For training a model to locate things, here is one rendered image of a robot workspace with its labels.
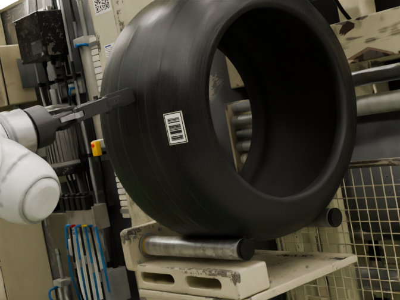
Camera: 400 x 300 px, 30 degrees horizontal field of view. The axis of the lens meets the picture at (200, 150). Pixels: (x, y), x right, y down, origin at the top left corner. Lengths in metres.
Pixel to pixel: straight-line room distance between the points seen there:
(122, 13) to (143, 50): 0.36
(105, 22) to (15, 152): 0.82
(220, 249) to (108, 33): 0.64
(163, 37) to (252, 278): 0.51
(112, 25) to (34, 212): 0.84
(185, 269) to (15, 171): 0.62
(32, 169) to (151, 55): 0.44
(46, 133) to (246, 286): 0.51
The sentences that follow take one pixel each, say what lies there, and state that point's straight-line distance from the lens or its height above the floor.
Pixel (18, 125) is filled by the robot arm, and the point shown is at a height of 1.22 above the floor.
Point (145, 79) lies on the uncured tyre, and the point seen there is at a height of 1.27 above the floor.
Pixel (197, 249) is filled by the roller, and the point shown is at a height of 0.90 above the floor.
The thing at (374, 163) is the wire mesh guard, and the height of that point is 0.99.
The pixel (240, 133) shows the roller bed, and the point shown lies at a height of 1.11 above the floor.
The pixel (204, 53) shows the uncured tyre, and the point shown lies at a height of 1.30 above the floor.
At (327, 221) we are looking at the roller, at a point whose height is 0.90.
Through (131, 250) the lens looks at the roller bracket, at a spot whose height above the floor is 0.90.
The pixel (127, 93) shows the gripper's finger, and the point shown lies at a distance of 1.46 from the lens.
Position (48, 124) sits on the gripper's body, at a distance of 1.34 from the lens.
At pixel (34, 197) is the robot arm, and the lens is 1.10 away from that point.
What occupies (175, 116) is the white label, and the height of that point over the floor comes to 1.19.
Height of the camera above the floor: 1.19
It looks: 3 degrees down
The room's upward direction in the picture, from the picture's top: 10 degrees counter-clockwise
